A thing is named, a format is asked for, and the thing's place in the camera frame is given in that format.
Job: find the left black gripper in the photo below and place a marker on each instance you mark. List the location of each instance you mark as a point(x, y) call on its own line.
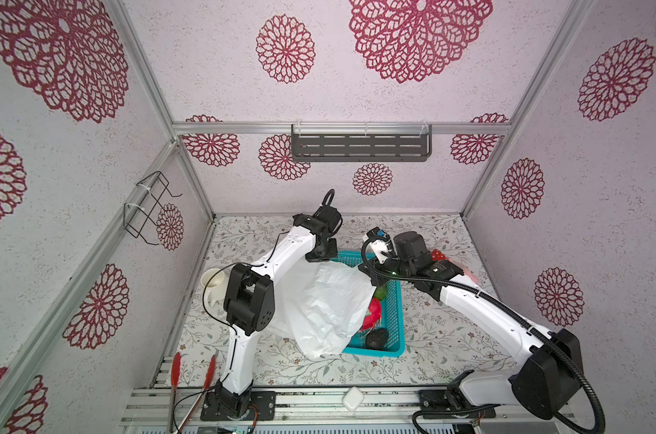
point(311, 258)

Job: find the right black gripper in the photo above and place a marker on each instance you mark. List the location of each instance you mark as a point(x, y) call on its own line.
point(371, 272)

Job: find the white plastic bag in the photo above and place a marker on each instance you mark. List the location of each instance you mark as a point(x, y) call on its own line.
point(321, 306)

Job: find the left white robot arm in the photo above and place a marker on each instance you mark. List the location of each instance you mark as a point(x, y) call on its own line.
point(250, 299)

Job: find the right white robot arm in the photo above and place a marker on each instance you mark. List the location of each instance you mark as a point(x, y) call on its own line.
point(549, 368)

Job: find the pink mushroom plush toy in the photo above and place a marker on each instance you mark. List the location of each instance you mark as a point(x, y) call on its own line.
point(450, 260)

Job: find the teal plastic basket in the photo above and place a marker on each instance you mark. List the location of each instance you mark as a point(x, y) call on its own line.
point(392, 320)

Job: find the red dragon fruit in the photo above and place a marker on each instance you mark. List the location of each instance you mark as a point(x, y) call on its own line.
point(373, 315)

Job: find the dark avocado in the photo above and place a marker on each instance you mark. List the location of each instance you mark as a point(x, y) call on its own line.
point(377, 339)

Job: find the white cup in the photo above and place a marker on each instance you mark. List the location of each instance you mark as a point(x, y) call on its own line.
point(214, 283)

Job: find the white square button box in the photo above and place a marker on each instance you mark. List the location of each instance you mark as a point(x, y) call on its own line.
point(353, 398)

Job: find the grey wall shelf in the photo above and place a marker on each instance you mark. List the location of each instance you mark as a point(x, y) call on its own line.
point(359, 148)

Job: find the black wire wall rack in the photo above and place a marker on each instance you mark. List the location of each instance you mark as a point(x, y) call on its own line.
point(136, 215)

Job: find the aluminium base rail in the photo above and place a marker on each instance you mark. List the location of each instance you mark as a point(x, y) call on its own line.
point(394, 408)

